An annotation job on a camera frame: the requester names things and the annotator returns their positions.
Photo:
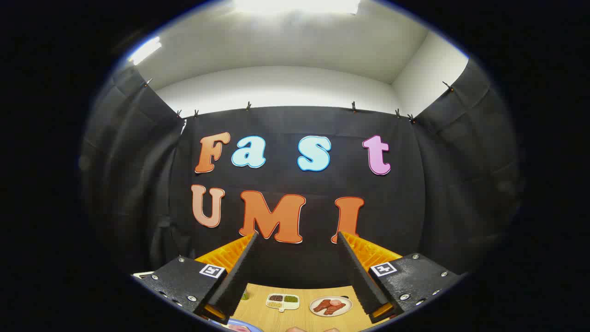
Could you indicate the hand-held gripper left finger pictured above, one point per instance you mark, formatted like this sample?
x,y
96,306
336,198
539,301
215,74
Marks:
x,y
235,276

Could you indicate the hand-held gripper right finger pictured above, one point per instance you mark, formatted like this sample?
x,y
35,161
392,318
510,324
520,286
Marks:
x,y
359,276

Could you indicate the white oval meat plate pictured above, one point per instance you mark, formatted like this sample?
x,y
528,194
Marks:
x,y
346,308

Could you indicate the pink sausage slice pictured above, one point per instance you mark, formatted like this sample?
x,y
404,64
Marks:
x,y
336,303

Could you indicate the brown meat slice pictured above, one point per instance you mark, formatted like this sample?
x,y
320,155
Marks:
x,y
334,310
321,305

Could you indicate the pile of dark red beans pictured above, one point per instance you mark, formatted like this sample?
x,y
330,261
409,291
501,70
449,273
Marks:
x,y
275,298

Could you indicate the blue round plate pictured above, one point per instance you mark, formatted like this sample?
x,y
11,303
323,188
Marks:
x,y
250,325

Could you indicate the pile of green beans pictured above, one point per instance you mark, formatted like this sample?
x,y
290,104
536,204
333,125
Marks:
x,y
290,299

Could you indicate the white divided dish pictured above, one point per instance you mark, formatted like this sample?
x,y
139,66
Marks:
x,y
291,305

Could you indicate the row of black cloth clips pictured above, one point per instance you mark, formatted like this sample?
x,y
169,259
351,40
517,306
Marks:
x,y
248,106

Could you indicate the narrow ceiling light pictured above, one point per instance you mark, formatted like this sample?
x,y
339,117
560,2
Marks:
x,y
145,50

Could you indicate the wide ceiling light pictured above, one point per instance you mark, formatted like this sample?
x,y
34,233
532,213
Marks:
x,y
295,5

